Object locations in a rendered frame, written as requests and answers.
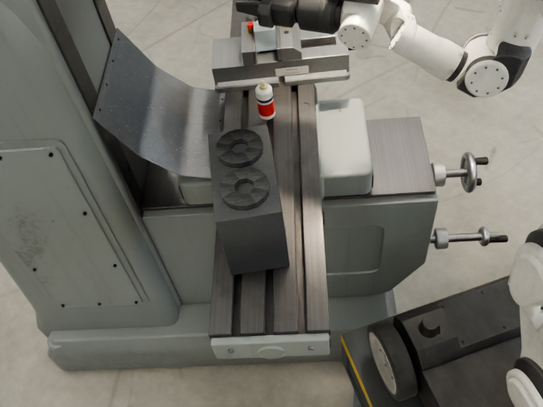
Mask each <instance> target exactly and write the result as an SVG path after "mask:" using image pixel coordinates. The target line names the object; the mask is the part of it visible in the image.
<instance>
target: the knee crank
mask: <svg viewBox="0 0 543 407"><path fill-rule="evenodd" d="M460 241H479V243H480V245H481V246H488V244H489V243H496V242H508V236H507V235H499V232H489V230H488V228H487V227H485V226H482V227H480V229H479V230H478V233H454V234H448V232H447V229H446V228H441V229H434V233H433V235H431V239H430V243H434V245H435V248H436V249H437V250H442V249H447V248H448V243H449V242H460Z"/></svg>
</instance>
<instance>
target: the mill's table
mask: <svg viewBox="0 0 543 407"><path fill-rule="evenodd" d="M236 1H243V0H233V4H232V15H231V27H230V38H232V37H239V36H242V22H250V21H251V22H252V21H253V20H250V19H248V18H247V17H246V14H244V13H241V12H237V9H236V5H235V3H236ZM279 86H280V87H273V88H272V93H273V98H274V105H275V113H276V114H275V116H274V117H273V118H271V119H269V120H264V119H261V118H260V116H259V109H258V104H257V99H256V93H255V90H242V91H234V92H226V94H225V116H224V127H223V132H225V131H230V130H235V129H240V128H250V127H255V126H260V125H265V124H266V125H267V126H268V131H269V136H270V142H271V150H272V152H273V154H272V155H273V158H274V159H273V160H274V165H275V169H276V178H277V183H278V188H279V193H280V202H281V207H282V212H283V218H284V228H285V234H286V240H287V246H288V256H289V262H290V265H289V266H285V267H280V268H275V269H270V270H265V271H255V272H250V273H245V274H239V275H231V274H230V271H229V266H228V263H227V261H226V258H225V253H224V250H223V248H222V244H221V240H220V238H219V234H218V231H217V228H216V239H215V250H214V262H213V283H212V295H211V306H210V318H209V328H208V335H209V338H210V340H211V346H212V348H213V351H214V353H215V355H216V357H217V359H245V358H265V359H278V358H281V357H283V356H303V355H329V354H330V347H331V343H330V314H329V301H328V289H327V276H326V252H325V239H324V227H323V225H324V224H325V221H324V212H323V211H322V190H321V178H320V165H319V152H318V129H317V116H316V103H315V91H314V84H305V85H297V86H286V85H285V82H281V83H280V84H279Z"/></svg>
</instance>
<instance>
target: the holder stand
mask: <svg viewBox="0 0 543 407"><path fill-rule="evenodd" d="M208 148H209V159H210V169H211V179H212V189H213V209H214V219H215V224H216V227H217V231H218V234H219V238H220V240H221V244H222V248H223V250H224V253H225V258H226V261H227V263H228V266H229V271H230V274H231V275H239V274H245V273H250V272H255V271H265V270H270V269H275V268H280V267H285V266H289V265H290V262H289V256H288V246H287V240H286V234H285V228H284V218H283V212H282V207H281V202H280V193H279V188H278V183H277V178H276V169H275V165H274V160H273V159H274V158H273V155H272V154H273V152H272V146H271V142H270V136H269V131H268V126H267V125H266V124H265V125H260V126H255V127H250V128H240V129H235V130H230V131H225V132H216V133H210V134H209V135H208Z"/></svg>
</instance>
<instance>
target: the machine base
mask: <svg viewBox="0 0 543 407"><path fill-rule="evenodd" d="M328 301H329V314H330V343H331V347H330V354H329V355H303V356H283V357H281V358H278V359H265V358H245V359H217V357H216V355H215V353H214V351H213V348H212V346H211V340H210V338H209V335H208V328H209V318H210V306H211V303H207V304H181V306H180V307H179V319H178V320H177V322H176V323H175V324H174V325H171V326H157V327H137V328H119V329H81V330H62V331H52V332H51V334H50V335H49V337H48V341H47V343H48V346H49V348H48V356H49V358H50V359H51V360H52V361H53V362H54V363H55V364H56V365H57V366H58V367H59V368H60V369H61V370H64V371H86V370H108V369H130V368H152V367H196V366H218V365H241V364H263V363H307V362H329V361H342V342H341V334H344V333H346V332H348V331H351V330H354V329H358V328H360V327H362V326H365V325H369V324H372V323H373V322H376V321H380V320H383V319H386V318H387V317H391V316H394V315H397V311H396V305H395V299H394V289H392V290H391V291H390V292H384V293H381V294H378V295H375V296H350V297H332V298H328Z"/></svg>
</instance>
